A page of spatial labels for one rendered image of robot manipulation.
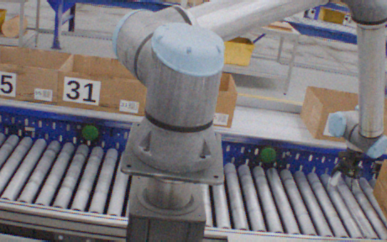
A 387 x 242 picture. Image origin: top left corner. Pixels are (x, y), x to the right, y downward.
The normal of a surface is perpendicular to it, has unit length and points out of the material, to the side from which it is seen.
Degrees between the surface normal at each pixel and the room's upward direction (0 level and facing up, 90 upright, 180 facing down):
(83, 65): 90
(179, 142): 75
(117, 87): 90
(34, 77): 90
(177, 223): 90
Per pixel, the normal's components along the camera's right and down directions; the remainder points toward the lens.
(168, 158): -0.10, 0.11
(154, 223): 0.06, 0.40
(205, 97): 0.59, 0.44
